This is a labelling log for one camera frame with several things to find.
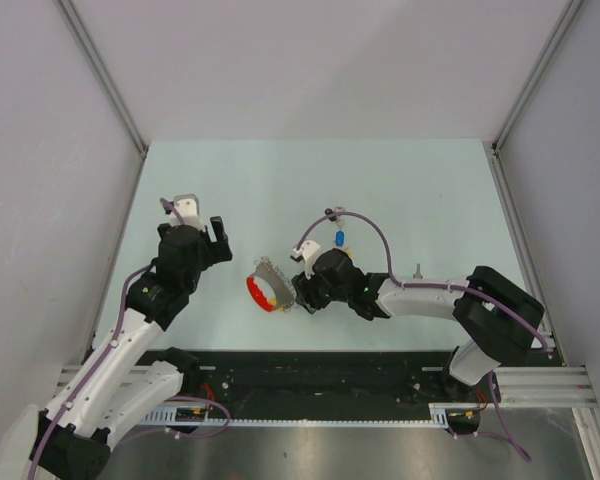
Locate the black key fob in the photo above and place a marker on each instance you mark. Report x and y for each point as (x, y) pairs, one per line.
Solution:
(331, 215)

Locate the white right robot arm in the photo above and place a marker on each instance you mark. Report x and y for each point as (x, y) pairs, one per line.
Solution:
(500, 319)

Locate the aluminium frame post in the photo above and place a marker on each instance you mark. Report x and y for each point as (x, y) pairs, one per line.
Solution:
(557, 36)
(88, 48)

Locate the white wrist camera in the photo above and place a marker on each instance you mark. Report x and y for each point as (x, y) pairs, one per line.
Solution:
(307, 253)
(186, 212)

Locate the aluminium frame post right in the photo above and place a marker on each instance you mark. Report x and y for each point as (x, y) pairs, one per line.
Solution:
(557, 36)

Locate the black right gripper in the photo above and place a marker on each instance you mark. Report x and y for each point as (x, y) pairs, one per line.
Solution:
(306, 295)

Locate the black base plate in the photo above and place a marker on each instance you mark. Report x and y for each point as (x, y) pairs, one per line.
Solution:
(330, 385)

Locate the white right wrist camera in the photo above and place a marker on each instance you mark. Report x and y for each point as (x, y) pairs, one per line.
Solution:
(307, 253)

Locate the red handled metal keyring holder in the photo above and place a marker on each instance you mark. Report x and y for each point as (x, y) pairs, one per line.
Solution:
(269, 288)

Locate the aluminium frame post left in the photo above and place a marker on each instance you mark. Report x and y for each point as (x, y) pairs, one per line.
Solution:
(88, 48)

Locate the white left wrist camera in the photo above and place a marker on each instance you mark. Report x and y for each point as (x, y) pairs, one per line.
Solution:
(186, 212)

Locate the green key tag with key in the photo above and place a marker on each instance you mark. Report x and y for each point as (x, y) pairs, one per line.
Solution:
(418, 274)

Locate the white slotted cable duct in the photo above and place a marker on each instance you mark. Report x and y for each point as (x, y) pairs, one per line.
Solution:
(435, 416)

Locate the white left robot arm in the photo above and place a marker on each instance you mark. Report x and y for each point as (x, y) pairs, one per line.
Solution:
(79, 429)

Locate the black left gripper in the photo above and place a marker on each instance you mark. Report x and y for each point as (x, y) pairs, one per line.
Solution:
(216, 250)

